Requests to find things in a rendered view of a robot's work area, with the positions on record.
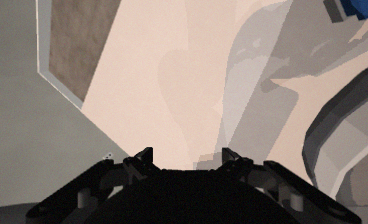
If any blue square tray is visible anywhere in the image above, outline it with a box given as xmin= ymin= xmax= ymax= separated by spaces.
xmin=323 ymin=0 xmax=368 ymax=22

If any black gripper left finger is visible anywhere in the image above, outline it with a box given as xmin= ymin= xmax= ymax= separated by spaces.
xmin=26 ymin=147 xmax=169 ymax=224

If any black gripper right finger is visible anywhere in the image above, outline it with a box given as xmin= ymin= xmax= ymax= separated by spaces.
xmin=209 ymin=147 xmax=362 ymax=224

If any grey round turning table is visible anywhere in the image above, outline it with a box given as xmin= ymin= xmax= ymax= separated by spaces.
xmin=301 ymin=68 xmax=368 ymax=224

